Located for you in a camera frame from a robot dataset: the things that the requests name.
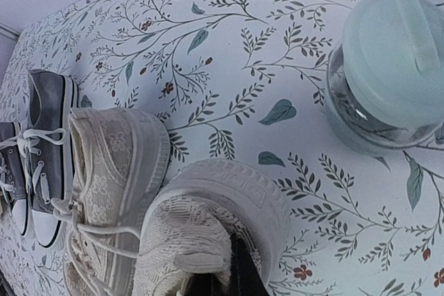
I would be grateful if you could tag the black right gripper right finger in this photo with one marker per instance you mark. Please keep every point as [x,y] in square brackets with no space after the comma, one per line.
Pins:
[244,277]

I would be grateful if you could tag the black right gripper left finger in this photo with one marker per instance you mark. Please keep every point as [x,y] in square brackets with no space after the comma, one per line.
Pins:
[201,285]

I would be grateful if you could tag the beige sneaker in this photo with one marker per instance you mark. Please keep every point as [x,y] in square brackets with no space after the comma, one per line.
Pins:
[188,226]
[120,159]

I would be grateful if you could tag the grey sneaker with white laces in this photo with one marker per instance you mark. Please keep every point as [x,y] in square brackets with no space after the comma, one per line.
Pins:
[13,183]

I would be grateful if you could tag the floral patterned table mat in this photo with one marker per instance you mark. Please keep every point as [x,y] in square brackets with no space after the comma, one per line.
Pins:
[245,80]

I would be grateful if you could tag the left aluminium frame post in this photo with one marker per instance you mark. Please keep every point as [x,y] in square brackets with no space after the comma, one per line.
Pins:
[9,32]

